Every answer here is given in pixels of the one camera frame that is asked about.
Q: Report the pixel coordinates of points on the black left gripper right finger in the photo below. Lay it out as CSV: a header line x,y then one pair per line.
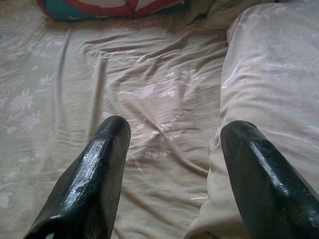
x,y
261,186

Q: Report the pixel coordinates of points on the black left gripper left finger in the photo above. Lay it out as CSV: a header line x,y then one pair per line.
x,y
99,174

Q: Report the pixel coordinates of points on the bed with beige floral sheet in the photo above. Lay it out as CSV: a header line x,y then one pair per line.
x,y
149,74

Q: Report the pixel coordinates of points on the large beige floral pillow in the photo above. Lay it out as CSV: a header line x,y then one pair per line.
x,y
269,74

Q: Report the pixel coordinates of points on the red white blue striped pillow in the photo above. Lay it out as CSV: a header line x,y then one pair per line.
x,y
99,7

